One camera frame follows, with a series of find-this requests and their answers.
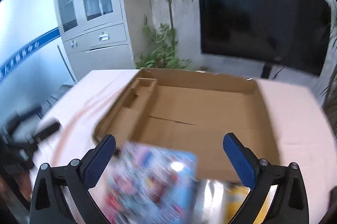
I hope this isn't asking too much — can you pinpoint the yellow tape roll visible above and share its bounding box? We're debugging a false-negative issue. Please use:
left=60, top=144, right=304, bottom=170
left=226, top=184, right=270, bottom=223

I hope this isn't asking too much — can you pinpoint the silver metal cylinder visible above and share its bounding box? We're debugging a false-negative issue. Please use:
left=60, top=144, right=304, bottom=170
left=191, top=179, right=231, bottom=223

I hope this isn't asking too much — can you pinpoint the colourful picture box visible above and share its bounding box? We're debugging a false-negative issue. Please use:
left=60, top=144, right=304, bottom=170
left=102, top=142, right=198, bottom=223

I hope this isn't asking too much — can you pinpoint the brown cardboard box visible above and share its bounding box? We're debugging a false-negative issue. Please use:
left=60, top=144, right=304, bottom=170
left=92, top=68, right=280, bottom=182

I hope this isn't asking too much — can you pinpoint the grey glass-door cabinet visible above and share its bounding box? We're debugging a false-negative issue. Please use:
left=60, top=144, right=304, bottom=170
left=54, top=0, right=135, bottom=80

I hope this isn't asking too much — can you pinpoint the green leafy plant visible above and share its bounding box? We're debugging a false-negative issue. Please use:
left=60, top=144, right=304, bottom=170
left=124, top=0, right=207, bottom=70

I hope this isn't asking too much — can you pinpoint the black television screen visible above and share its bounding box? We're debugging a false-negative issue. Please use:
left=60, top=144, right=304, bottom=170
left=199, top=0, right=331, bottom=76

